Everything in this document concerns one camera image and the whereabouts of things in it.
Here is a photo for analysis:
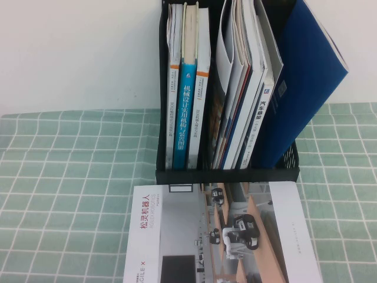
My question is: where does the white car suspension book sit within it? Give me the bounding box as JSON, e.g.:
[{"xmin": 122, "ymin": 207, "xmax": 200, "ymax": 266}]
[{"xmin": 240, "ymin": 14, "xmax": 284, "ymax": 170}]

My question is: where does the blue spine book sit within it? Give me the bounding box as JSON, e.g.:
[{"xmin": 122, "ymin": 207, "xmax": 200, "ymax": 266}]
[{"xmin": 173, "ymin": 2, "xmax": 199, "ymax": 171}]

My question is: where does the black plastic book holder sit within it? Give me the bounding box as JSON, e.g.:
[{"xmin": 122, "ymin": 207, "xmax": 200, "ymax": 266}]
[{"xmin": 155, "ymin": 0, "xmax": 300, "ymax": 185}]

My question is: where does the large dark blue book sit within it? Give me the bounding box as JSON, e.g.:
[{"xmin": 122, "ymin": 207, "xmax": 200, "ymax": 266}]
[{"xmin": 252, "ymin": 0, "xmax": 350, "ymax": 169}]

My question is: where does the white robot photo brochure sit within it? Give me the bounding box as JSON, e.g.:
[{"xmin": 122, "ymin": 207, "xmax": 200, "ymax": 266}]
[{"xmin": 122, "ymin": 181, "xmax": 325, "ymax": 283}]

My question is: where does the white curled cover magazine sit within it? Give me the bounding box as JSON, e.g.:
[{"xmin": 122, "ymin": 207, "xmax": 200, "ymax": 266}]
[{"xmin": 212, "ymin": 0, "xmax": 236, "ymax": 169}]

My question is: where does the stack of leaning magazines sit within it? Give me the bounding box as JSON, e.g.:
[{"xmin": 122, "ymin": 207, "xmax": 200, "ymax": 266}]
[{"xmin": 220, "ymin": 0, "xmax": 269, "ymax": 170}]

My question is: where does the red edged magazine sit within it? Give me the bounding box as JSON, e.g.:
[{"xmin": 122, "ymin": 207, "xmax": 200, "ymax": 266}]
[{"xmin": 216, "ymin": 0, "xmax": 253, "ymax": 170}]

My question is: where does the green checked tablecloth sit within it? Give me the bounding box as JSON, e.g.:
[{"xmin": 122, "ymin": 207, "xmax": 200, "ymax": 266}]
[{"xmin": 0, "ymin": 101, "xmax": 377, "ymax": 283}]

